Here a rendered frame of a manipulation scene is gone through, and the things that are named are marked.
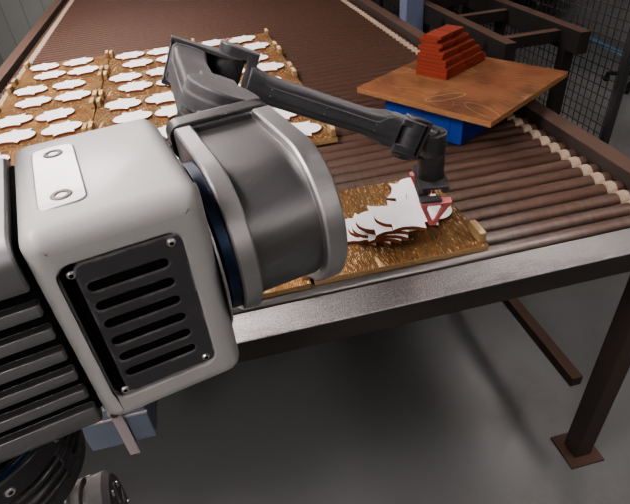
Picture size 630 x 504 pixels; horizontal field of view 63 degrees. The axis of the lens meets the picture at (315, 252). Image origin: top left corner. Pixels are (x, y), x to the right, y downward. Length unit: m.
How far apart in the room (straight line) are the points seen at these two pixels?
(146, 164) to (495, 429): 1.83
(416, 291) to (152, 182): 0.88
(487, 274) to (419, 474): 0.92
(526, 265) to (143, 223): 1.03
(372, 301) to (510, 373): 1.20
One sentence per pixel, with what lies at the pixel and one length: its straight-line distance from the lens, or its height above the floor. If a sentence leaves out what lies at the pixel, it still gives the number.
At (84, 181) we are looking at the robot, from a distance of 0.33.
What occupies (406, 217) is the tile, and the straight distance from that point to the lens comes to 1.20.
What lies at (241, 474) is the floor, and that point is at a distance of 1.95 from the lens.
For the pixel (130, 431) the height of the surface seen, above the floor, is 0.75.
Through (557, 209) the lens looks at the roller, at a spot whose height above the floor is 0.92.
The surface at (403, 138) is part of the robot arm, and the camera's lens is 1.05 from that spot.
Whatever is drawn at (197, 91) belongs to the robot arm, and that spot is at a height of 1.49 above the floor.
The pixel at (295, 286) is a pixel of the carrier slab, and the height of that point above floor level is 0.94.
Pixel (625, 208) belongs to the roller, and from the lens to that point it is 1.50.
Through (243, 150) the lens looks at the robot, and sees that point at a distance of 0.38.
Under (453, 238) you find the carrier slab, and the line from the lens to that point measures 1.25.
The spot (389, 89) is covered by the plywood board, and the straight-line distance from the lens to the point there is 1.80.
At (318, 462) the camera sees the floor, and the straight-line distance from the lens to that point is 1.93.
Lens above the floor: 1.66
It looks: 37 degrees down
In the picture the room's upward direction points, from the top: 5 degrees counter-clockwise
